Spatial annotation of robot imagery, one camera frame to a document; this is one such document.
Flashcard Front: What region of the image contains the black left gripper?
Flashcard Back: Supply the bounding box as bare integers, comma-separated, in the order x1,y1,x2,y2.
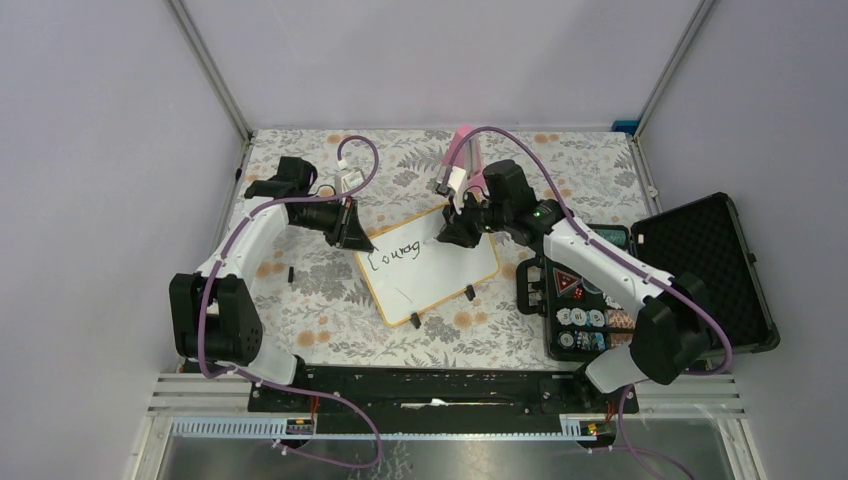
291,192,373,251

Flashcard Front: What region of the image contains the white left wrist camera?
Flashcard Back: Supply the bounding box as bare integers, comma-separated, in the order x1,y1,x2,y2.
335,169,365,194

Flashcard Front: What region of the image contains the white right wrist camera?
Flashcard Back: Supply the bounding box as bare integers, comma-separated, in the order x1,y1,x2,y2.
434,164,467,212

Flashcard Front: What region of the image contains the black mounting base plate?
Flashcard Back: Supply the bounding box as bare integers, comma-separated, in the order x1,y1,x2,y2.
247,365,639,435

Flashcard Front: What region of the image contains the triangular all-in button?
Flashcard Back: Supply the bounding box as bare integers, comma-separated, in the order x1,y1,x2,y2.
552,267,581,297

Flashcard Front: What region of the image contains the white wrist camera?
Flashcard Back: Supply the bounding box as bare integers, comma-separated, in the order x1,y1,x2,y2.
335,169,365,194
434,164,467,212

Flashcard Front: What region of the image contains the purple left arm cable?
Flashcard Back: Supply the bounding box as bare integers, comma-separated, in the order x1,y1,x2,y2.
197,135,386,470

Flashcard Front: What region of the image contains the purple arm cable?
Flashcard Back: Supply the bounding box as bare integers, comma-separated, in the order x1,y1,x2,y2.
197,135,386,470
435,125,734,480

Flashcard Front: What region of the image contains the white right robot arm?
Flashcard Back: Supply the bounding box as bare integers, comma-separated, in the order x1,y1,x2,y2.
435,160,711,412

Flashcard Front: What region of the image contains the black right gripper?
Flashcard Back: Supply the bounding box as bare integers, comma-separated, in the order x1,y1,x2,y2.
438,189,511,249

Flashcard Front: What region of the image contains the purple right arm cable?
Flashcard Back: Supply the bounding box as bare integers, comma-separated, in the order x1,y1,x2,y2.
435,125,734,480

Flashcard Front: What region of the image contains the blue corner bracket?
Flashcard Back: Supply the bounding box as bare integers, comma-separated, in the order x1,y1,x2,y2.
611,120,640,136

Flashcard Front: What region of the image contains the yellow framed whiteboard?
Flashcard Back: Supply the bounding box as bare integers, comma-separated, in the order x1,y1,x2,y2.
355,206,500,327

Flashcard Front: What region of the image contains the floral table mat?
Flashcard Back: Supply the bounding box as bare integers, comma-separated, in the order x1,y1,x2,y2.
188,129,654,372

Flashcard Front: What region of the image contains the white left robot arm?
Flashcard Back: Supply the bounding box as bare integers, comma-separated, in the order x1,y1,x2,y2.
168,157,374,411

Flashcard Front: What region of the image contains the black poker chip case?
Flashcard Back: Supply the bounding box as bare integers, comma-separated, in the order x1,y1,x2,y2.
514,192,782,364

